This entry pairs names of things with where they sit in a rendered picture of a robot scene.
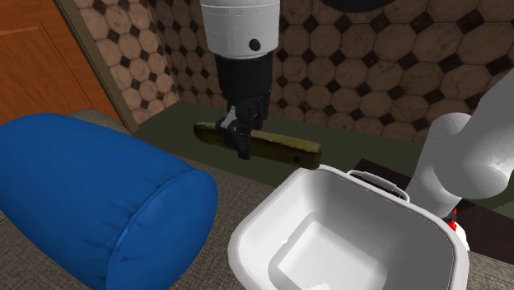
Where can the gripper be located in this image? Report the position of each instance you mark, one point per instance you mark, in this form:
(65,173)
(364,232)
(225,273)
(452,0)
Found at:
(243,80)

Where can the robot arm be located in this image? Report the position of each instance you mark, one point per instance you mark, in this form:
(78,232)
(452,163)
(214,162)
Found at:
(470,160)

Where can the olive green long brush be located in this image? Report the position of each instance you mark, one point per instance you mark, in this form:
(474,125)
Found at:
(281,146)

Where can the white plastic tub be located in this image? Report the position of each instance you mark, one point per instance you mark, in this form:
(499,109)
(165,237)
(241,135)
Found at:
(361,225)

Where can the blue bolster pillow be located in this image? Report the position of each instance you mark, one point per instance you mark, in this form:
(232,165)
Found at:
(92,192)

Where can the orange wooden door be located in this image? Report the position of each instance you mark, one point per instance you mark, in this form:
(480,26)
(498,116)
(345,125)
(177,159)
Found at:
(36,64)

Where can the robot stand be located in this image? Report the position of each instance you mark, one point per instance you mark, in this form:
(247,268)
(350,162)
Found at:
(490,237)

